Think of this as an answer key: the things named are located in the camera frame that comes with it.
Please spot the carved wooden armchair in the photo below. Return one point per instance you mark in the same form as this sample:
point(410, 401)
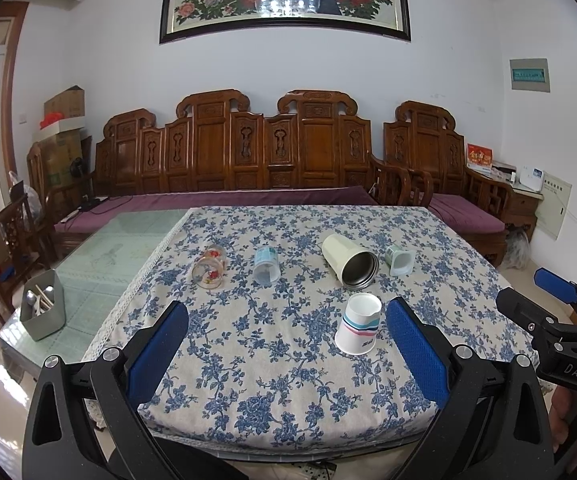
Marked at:
point(428, 145)

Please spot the white plastic bag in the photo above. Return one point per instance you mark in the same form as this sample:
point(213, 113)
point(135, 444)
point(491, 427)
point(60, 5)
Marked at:
point(28, 195)

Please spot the large cardboard box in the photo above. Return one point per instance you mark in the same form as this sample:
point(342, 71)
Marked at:
point(61, 160)

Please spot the plain wooden chair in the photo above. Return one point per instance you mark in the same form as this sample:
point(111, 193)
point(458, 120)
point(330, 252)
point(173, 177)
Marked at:
point(3, 255)

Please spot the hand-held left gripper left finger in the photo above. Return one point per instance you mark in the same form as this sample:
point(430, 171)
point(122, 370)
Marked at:
point(156, 355)

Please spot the blue and white cup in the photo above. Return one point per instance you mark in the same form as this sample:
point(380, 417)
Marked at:
point(267, 265)

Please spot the small green plastic cup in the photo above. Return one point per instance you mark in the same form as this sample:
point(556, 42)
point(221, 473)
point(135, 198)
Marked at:
point(399, 260)

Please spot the red desk calendar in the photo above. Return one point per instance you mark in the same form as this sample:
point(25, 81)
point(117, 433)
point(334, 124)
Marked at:
point(479, 159)

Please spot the wall electrical box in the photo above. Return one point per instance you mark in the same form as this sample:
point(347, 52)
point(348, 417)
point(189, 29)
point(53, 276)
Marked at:
point(530, 75)

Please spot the grey utensil holder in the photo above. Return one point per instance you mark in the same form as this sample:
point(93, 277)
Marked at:
point(51, 320)

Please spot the floral printed glass cup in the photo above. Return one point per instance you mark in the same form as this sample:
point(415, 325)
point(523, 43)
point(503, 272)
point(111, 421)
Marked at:
point(211, 270)

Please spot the cream steel tumbler cup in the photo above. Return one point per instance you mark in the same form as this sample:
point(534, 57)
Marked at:
point(351, 262)

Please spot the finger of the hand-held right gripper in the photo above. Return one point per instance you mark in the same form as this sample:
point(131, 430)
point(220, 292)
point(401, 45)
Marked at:
point(518, 305)
point(554, 281)

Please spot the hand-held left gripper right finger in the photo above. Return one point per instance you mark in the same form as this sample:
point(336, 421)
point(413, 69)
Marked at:
point(418, 355)

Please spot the carved wooden sofa bench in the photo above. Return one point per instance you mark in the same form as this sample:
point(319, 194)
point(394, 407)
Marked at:
point(218, 145)

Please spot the blue floral tablecloth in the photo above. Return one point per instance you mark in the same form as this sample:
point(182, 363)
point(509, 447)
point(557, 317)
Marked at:
point(268, 360)

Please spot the small brown cardboard box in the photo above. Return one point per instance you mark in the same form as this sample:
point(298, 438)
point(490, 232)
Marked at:
point(66, 102)

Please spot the wooden chopsticks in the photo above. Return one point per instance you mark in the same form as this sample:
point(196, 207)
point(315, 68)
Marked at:
point(47, 299)

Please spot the white box with red item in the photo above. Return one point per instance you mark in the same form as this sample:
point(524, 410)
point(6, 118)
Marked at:
point(56, 127)

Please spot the wooden side table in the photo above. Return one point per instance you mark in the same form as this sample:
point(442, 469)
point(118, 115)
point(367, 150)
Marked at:
point(521, 205)

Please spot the long purple seat cushion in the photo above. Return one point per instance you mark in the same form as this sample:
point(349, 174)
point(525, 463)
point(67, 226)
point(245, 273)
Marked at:
point(218, 202)

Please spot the black standing fan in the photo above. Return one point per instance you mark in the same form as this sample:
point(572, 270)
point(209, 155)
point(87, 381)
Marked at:
point(79, 172)

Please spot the white desk device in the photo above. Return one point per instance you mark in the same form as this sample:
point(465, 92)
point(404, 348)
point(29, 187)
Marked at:
point(531, 177)

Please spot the clear plastic bag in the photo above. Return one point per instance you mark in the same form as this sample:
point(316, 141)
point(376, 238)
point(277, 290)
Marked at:
point(518, 247)

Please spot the metal spoon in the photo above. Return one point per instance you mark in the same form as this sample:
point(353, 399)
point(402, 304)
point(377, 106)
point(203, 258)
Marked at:
point(30, 301)

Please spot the grey metal wall panel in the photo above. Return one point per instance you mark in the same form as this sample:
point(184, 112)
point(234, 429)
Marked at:
point(553, 207)

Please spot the short purple seat cushion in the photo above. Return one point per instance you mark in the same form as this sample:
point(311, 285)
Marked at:
point(468, 212)

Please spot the white striped paper cup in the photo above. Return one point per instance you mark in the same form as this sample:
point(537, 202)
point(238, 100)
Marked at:
point(359, 324)

